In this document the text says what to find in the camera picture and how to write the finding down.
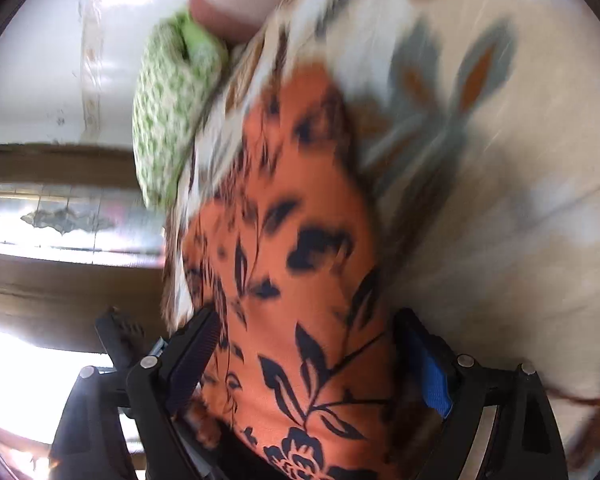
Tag orange black floral garment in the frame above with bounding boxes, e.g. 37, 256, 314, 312
182, 64, 413, 479

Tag beige leaf print blanket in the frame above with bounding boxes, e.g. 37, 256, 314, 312
170, 0, 600, 479

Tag green white checkered pillow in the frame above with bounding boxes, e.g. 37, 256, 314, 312
132, 11, 228, 212

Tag brown wooden window frame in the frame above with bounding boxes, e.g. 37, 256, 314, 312
0, 143, 166, 352

